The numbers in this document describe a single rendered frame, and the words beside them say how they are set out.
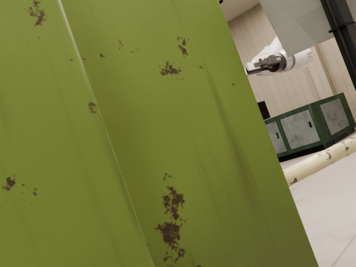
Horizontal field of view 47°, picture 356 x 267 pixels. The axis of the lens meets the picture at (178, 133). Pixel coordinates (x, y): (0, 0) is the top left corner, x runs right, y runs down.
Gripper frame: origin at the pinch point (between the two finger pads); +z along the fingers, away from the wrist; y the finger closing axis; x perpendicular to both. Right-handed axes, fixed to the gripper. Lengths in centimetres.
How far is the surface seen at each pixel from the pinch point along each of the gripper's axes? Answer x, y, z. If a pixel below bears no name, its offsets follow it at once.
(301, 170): -37, -39, 37
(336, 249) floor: -100, 39, -61
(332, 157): -38, -39, 23
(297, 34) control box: -4, -45, 26
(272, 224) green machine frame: -44, -45, 59
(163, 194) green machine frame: -29, -45, 82
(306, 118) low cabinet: -37, 352, -497
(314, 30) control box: -5, -49, 24
